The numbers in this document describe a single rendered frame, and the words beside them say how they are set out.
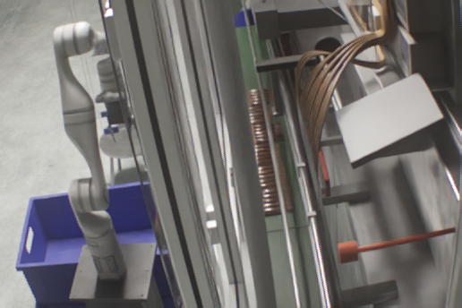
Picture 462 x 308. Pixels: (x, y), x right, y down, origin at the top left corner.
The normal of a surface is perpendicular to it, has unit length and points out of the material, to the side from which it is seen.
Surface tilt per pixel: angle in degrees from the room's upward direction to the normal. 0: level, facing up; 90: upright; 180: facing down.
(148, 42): 90
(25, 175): 0
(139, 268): 0
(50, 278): 90
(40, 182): 0
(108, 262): 90
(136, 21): 90
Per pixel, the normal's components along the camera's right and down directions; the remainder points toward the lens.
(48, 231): 0.04, 0.57
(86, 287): -0.15, -0.80
